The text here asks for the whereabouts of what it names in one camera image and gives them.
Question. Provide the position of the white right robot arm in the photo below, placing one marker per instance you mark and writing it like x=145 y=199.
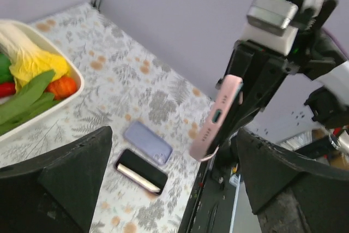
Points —
x=292 y=78

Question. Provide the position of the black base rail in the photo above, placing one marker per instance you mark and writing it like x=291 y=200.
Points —
x=213 y=199

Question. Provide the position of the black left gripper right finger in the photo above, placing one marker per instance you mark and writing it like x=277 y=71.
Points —
x=289 y=192

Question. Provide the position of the toy red chili pepper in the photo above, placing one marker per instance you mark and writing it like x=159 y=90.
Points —
x=7 y=89

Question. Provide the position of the black phone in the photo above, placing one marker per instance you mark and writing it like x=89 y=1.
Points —
x=141 y=172

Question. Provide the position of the toy orange tomato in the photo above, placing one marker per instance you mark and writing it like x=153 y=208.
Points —
x=62 y=88

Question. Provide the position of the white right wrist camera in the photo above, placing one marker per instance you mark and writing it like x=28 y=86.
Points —
x=274 y=24

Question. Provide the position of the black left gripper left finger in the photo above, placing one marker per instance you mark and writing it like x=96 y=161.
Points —
x=56 y=191

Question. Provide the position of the toy napa cabbage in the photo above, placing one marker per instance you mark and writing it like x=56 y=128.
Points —
x=26 y=58

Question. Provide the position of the toy bok choy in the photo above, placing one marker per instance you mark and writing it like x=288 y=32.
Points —
x=5 y=73

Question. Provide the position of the toy green bean pod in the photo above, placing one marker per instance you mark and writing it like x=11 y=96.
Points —
x=29 y=102

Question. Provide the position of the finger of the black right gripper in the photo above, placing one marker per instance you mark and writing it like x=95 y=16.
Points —
x=240 y=60
x=257 y=90

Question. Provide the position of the lilac phone case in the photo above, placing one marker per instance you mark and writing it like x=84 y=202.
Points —
x=148 y=142

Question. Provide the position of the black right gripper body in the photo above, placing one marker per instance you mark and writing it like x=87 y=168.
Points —
x=266 y=55

